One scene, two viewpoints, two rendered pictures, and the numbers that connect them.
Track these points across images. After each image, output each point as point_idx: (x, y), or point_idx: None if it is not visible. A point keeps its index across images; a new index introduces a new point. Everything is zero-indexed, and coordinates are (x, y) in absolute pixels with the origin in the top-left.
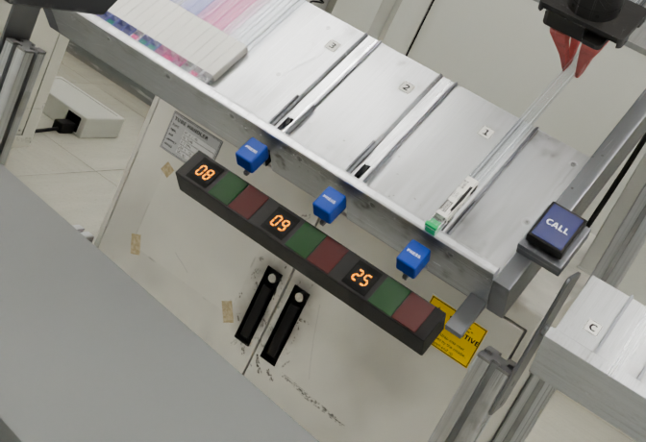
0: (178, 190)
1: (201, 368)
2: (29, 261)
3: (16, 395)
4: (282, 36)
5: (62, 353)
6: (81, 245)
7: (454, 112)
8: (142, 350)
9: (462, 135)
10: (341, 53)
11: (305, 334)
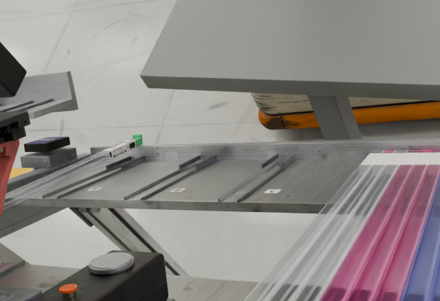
0: None
1: (234, 62)
2: (335, 38)
3: None
4: (335, 186)
5: (277, 16)
6: (336, 73)
7: (126, 190)
8: (258, 46)
9: (116, 185)
10: (258, 190)
11: None
